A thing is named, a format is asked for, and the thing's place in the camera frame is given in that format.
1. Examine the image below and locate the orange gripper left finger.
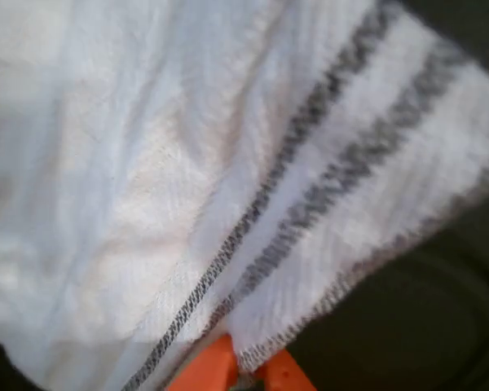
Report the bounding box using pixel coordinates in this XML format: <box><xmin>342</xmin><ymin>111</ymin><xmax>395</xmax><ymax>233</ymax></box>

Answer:
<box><xmin>161</xmin><ymin>332</ymin><xmax>238</xmax><ymax>391</ymax></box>

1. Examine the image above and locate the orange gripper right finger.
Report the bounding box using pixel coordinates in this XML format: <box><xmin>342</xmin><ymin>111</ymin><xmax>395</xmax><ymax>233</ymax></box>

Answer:
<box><xmin>253</xmin><ymin>347</ymin><xmax>316</xmax><ymax>391</ymax></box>

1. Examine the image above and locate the white striped towel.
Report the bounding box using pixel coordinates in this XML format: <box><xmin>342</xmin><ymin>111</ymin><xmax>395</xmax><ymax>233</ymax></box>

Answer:
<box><xmin>0</xmin><ymin>0</ymin><xmax>489</xmax><ymax>391</ymax></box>

